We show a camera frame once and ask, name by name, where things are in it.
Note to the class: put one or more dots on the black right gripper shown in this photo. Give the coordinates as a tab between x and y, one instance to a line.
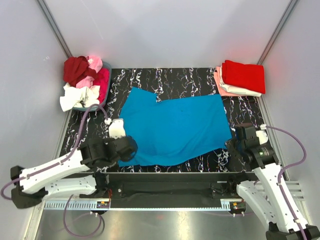
230	147

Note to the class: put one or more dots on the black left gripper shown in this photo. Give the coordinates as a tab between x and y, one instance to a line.
109	139

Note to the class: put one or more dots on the blue t shirt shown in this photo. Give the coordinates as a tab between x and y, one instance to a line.
173	131

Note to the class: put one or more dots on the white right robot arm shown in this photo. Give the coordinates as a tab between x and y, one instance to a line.
276	209

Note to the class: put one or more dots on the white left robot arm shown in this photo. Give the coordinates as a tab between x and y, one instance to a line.
75	173

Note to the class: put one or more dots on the grey laundry basket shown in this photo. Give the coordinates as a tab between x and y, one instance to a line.
105	65

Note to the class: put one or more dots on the folded white t shirt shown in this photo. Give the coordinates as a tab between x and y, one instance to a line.
226	90

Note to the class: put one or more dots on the magenta t shirt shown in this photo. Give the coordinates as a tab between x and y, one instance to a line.
102	80

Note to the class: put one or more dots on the white crumpled t shirt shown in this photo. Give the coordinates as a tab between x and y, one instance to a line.
79	97

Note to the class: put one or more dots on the folded red t shirt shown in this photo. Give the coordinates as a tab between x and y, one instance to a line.
246	76

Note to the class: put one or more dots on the light pink t shirt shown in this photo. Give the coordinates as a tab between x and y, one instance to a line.
93	65

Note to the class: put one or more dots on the dark red t shirt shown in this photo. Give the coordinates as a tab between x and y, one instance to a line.
76	69

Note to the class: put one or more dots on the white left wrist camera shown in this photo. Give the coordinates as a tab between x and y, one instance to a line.
116	129

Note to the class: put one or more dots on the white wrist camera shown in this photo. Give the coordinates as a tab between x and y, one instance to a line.
116	129
262	134

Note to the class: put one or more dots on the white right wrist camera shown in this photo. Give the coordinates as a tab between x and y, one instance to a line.
262	134

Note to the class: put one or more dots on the white slotted cable duct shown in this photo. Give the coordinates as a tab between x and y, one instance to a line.
85	205

